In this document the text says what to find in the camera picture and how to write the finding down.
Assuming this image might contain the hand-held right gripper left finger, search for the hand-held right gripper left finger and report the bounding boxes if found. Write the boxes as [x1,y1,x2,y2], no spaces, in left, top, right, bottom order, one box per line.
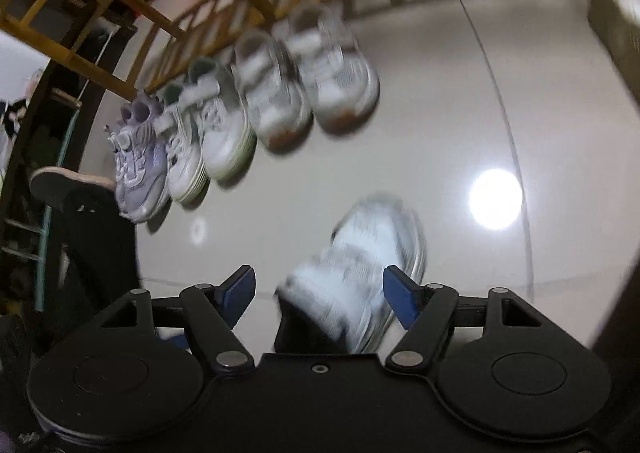
[102,264,258,374]

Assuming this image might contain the white grey velcro sneaker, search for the white grey velcro sneaker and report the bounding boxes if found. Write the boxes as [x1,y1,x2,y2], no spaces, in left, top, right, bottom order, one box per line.
[275,193,428,355]

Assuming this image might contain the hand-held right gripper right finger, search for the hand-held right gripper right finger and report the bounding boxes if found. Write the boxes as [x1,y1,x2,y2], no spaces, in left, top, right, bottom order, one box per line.
[382,265,548,374]

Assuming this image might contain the white beige velcro sneaker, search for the white beige velcro sneaker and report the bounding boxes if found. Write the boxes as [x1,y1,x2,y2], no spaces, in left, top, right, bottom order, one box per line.
[232,30,313,151]
[285,3,381,136]

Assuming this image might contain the white sneaker green lining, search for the white sneaker green lining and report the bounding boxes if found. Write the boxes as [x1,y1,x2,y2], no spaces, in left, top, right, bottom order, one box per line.
[155,83,208,206]
[187,58,258,181]

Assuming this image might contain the black slipper tan sole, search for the black slipper tan sole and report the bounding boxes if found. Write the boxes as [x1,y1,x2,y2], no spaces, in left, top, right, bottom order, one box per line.
[29,165,118,206]

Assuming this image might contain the lavender dial sneaker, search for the lavender dial sneaker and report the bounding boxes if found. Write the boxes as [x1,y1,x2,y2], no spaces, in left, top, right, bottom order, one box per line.
[114,93,172,224]
[102,120,136,214]

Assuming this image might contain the wooden shoe rack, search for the wooden shoe rack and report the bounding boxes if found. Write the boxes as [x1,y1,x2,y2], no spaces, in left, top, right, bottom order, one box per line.
[0,0,588,101]

